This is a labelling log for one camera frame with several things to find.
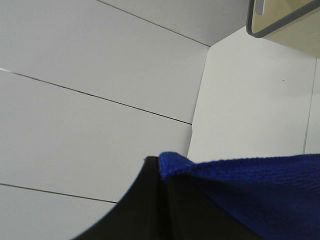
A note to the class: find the blue microfibre towel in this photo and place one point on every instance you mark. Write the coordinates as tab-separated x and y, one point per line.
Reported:
277	197

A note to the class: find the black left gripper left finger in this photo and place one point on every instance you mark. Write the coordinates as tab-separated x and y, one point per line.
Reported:
137	215

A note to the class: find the beige storage bin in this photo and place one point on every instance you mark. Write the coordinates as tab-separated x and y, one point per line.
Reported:
291	23

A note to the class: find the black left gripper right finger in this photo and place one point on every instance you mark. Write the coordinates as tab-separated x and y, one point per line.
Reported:
187	214

